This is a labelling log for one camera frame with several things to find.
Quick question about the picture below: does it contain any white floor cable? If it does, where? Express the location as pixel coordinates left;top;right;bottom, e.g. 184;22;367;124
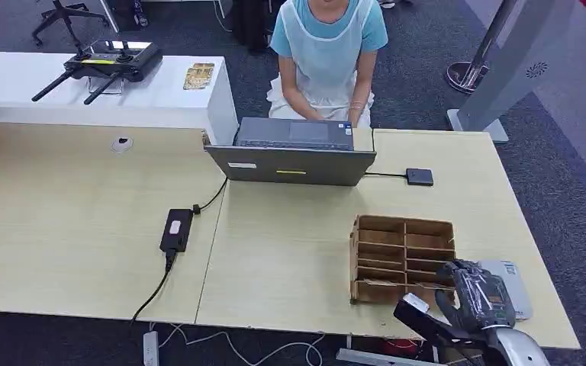
157;323;325;366

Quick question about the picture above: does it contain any black adapter-to-laptop cable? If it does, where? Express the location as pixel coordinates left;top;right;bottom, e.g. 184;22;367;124
192;178;229;217

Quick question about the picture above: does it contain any black bin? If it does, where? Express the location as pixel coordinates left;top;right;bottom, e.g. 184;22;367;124
230;0;280;56

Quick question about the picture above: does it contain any clear controller stand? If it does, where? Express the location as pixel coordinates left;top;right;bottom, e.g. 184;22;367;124
86;75;124;97

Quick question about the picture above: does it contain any black adapter mains cable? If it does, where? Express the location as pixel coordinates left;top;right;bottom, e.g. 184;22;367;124
130;251;179;323

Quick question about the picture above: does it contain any person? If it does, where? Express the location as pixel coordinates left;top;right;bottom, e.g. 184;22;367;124
266;0;389;129

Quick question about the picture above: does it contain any metal desk foot bar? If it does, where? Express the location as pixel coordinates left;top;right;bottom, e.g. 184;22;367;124
335;347;443;366

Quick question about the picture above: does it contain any small black usb hub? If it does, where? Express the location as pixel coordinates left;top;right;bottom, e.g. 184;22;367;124
405;168;434;188

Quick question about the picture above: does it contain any black laptop power adapter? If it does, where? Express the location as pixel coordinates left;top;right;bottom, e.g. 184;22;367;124
159;208;195;254

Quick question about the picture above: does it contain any white card with blue print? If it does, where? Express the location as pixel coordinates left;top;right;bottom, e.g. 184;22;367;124
477;259;533;323

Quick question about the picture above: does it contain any red object under desk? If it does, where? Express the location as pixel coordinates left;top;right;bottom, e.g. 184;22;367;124
382;340;421;357

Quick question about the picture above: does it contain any round desk cable grommet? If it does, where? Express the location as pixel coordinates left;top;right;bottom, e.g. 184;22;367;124
110;135;134;155

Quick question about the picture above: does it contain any white side table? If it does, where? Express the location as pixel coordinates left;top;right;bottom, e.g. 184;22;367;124
0;50;239;146

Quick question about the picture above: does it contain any wooden compartment card box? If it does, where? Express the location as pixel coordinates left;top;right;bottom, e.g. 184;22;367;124
348;214;457;307

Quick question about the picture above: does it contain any black remote controller with antennas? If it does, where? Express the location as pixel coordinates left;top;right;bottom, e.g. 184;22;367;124
31;40;164;107

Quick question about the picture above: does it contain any chrome stanchion post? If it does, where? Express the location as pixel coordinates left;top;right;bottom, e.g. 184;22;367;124
445;0;519;96

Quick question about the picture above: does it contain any white power strip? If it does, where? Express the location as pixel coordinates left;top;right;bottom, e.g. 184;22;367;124
143;330;160;366

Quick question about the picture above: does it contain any grey kiosk stand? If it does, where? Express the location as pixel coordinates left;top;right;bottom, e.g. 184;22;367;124
446;0;580;146

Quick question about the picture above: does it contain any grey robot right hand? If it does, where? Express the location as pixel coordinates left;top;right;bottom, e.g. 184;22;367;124
434;258;517;336

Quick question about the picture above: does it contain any black office chair base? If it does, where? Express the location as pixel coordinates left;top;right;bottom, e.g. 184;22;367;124
31;0;109;49

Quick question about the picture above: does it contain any grey open laptop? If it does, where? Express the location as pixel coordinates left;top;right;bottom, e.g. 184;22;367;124
202;117;378;188

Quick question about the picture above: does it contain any yellowish printed card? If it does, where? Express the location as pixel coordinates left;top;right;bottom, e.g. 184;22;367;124
182;63;216;92

